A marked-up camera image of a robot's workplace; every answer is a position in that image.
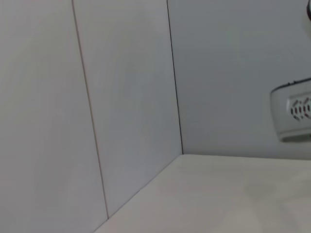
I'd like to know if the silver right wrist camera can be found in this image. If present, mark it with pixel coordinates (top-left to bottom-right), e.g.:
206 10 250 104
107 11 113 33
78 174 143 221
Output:
270 78 311 143

